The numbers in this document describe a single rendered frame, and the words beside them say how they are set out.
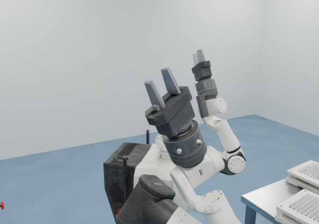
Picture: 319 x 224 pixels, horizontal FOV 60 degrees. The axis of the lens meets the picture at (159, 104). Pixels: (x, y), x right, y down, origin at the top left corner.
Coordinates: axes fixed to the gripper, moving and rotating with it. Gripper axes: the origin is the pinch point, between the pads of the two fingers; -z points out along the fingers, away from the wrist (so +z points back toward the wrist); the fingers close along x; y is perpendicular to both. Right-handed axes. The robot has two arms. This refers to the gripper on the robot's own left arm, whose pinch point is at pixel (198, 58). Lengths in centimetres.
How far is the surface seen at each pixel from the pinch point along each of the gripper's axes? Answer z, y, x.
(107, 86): -56, 13, -309
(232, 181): 104, -93, -191
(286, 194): 75, -39, -20
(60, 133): -1, 94, -318
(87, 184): 68, 67, -224
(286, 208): 74, -23, 0
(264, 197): 73, -26, -20
